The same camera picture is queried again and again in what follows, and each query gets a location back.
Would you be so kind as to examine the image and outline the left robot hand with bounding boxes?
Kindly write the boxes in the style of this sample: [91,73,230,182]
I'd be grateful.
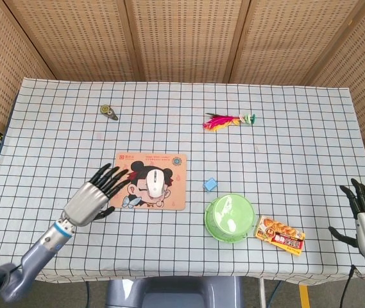
[62,162,131,228]

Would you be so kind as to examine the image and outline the white computer mouse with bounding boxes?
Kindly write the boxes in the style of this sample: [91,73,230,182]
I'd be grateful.
[146,169,166,198]

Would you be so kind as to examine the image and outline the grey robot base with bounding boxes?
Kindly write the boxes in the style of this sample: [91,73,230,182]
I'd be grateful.
[105,276,246,308]

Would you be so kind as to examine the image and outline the cartoon girl mouse pad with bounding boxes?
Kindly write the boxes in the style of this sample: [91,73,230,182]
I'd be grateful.
[109,153,188,211]

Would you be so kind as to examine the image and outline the checkered tablecloth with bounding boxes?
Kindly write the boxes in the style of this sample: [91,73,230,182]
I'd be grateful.
[0,78,365,285]

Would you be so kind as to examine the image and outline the yellow curry box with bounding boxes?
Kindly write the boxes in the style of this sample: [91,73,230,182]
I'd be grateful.
[253,215,306,256]

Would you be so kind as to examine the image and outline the blue square block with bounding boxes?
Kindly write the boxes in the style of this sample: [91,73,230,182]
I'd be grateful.
[202,178,219,193]

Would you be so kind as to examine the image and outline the white table leg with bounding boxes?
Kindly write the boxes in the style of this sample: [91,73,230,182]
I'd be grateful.
[259,278,267,308]

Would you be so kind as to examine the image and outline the green plastic bucket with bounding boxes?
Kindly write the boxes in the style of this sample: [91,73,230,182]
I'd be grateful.
[204,192,256,242]

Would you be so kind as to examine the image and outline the colourful feather shuttlecock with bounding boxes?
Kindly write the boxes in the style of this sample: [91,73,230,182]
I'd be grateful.
[202,112,257,133]

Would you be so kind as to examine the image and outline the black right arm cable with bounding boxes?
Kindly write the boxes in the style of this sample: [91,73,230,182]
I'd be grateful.
[342,264,359,308]

